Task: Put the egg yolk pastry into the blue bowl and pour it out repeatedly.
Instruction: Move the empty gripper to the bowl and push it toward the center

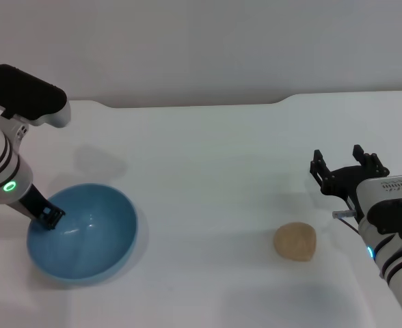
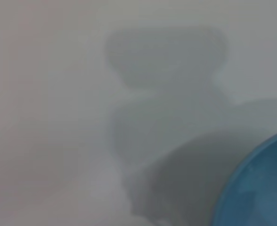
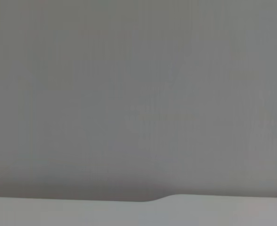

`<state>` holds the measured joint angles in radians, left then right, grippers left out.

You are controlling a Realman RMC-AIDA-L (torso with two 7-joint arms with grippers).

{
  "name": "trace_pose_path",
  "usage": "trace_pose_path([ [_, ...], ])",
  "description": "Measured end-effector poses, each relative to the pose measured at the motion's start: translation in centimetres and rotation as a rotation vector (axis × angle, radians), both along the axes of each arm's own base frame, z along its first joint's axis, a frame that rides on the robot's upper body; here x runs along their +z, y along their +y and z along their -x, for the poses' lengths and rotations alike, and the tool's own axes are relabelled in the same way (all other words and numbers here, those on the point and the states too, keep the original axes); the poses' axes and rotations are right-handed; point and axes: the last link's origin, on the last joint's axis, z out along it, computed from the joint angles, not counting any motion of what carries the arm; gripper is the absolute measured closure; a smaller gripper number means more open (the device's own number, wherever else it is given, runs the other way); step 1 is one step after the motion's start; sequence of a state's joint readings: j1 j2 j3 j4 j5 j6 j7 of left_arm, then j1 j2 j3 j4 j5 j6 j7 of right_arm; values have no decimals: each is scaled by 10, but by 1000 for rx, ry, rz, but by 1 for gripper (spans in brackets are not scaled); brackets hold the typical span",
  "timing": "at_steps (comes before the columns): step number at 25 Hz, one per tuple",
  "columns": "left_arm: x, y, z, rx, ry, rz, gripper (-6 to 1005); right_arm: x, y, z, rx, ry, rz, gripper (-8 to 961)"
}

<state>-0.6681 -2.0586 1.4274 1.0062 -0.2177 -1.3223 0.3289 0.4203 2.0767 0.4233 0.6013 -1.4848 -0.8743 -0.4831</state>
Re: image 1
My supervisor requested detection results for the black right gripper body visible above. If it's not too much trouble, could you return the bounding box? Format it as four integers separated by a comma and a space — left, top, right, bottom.
321, 165, 384, 212

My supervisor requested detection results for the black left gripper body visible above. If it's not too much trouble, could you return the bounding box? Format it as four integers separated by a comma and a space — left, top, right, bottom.
15, 183, 54, 223

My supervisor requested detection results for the blue bowl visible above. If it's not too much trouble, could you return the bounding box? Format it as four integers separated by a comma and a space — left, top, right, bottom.
26, 183, 139, 284

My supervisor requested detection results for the tan egg yolk pastry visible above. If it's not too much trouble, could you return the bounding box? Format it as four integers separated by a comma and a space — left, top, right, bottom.
273, 221, 318, 262

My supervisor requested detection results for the right gripper cable with plugs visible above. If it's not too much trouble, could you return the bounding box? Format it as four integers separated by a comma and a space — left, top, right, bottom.
332, 209, 361, 235

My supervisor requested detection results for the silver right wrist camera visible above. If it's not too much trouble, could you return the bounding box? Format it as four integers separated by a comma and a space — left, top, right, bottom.
356, 173, 402, 241

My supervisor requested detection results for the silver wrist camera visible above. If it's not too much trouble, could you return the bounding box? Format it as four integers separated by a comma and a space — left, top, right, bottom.
0, 63, 72, 143
356, 173, 402, 241

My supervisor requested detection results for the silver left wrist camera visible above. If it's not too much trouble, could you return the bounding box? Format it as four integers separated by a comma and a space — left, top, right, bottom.
0, 63, 72, 143

